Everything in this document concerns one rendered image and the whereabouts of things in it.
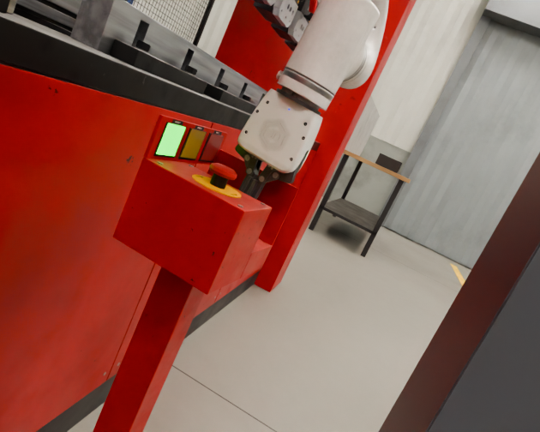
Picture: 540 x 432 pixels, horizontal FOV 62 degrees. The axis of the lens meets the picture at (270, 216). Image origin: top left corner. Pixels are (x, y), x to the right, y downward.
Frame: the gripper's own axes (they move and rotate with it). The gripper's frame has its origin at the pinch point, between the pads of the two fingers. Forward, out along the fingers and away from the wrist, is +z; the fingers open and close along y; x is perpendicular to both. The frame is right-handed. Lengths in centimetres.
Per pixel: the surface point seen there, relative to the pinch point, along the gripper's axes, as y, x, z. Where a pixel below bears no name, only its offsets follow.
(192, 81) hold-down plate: -32.1, 23.9, -8.6
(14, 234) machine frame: -20.0, -19.7, 19.0
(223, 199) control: 2.6, -15.0, -0.2
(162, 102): -23.8, 4.3, -3.8
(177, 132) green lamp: -9.6, -10.7, -3.5
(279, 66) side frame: -77, 168, -30
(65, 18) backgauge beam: -63, 16, -7
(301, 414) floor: 29, 84, 76
